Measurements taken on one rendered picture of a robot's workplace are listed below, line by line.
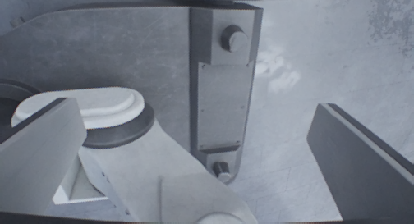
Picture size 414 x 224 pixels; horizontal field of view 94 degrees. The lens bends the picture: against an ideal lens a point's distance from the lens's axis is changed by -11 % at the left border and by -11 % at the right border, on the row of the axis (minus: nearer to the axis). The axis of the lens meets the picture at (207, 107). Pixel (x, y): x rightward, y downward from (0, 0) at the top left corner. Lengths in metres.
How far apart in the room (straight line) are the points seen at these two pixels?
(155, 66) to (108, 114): 0.17
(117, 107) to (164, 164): 0.12
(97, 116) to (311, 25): 0.67
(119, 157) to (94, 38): 0.24
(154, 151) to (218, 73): 0.23
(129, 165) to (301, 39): 0.64
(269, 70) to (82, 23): 0.55
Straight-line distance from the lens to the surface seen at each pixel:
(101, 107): 0.36
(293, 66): 0.80
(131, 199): 0.28
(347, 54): 0.92
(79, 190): 0.49
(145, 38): 0.46
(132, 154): 0.33
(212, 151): 0.58
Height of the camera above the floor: 0.61
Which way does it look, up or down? 57 degrees down
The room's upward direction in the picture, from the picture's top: 158 degrees clockwise
